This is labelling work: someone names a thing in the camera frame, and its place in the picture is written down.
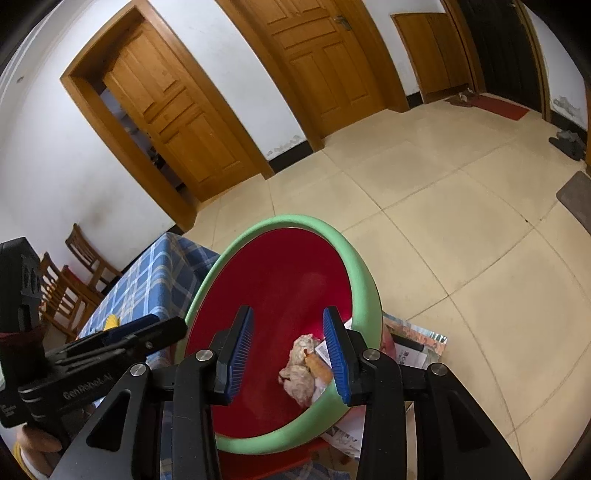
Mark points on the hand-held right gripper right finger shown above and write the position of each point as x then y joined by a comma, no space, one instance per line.
337,355

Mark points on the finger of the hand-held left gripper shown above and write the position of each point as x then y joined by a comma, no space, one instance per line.
134,324
157,337

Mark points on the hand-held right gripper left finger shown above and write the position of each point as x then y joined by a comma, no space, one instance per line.
238,355

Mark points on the orange peel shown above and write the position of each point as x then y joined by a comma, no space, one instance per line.
318,367

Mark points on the white fluffy cloth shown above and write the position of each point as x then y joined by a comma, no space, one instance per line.
300,385

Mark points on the red basin with green rim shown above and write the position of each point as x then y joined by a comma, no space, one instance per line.
277,277

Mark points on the person's left hand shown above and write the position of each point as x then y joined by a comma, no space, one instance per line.
39,441

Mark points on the yellow orange corn toy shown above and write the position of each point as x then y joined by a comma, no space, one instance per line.
112,321

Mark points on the large wooden chair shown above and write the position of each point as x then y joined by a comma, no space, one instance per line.
64,295

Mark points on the blue plaid tablecloth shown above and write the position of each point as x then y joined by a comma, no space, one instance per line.
152,277

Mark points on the small wooden chair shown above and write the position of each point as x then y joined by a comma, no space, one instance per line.
90,258

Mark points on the printed foil packet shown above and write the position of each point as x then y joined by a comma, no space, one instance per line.
415,341

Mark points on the white printed paper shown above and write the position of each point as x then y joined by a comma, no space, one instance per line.
346,438

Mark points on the open wooden door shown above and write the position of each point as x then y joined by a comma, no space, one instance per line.
171,106

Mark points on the pair of beige slippers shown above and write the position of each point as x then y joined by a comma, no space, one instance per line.
461,98

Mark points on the grey floor mat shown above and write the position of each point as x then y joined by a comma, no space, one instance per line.
577,196

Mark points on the closed wooden door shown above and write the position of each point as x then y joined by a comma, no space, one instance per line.
323,60

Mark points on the red doormat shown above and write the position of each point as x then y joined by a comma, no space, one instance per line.
503,107

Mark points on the pair of grey shoes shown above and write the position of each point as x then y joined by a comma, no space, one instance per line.
568,143

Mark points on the small wooden cabinet door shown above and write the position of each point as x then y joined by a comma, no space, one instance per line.
434,55

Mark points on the dark door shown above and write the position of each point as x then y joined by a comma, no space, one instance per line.
503,50

